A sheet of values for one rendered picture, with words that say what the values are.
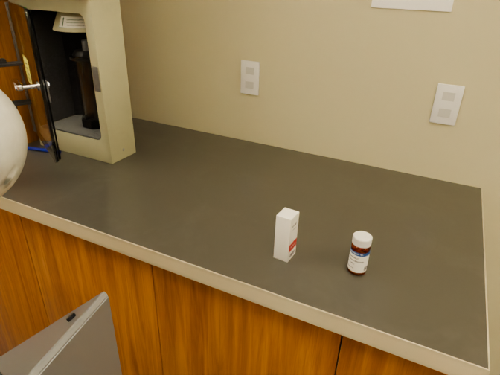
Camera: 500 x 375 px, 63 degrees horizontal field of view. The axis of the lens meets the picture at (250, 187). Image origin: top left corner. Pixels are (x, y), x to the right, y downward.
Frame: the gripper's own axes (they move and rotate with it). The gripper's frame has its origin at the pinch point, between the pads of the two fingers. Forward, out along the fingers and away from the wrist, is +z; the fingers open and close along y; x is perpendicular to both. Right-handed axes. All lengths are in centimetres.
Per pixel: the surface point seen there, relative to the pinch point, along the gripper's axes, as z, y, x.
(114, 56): 26.0, 5.8, -3.3
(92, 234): 4.0, -27.1, -39.8
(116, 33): 27.4, 11.7, -2.5
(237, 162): 54, -26, -26
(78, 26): 18.7, 13.4, 3.2
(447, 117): 100, -7, -66
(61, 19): 15.4, 14.8, 7.4
